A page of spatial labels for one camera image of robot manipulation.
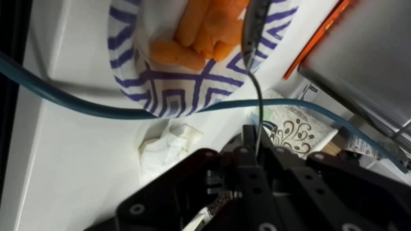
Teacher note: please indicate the orange carrot pieces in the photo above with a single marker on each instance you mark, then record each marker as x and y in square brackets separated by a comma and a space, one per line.
[208, 30]

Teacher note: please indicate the crumpled white napkin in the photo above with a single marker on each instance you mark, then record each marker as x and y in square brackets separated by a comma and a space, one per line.
[172, 145]

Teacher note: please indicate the patterned paper cup by kettle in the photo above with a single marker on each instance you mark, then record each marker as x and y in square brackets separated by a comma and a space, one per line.
[295, 130]

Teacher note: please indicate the purple patterned paper plate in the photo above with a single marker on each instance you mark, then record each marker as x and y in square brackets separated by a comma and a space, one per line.
[161, 90]

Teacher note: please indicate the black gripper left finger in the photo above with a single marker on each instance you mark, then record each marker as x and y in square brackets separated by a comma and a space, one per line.
[175, 198]

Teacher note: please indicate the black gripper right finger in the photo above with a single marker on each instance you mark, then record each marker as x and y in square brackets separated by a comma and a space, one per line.
[321, 193]

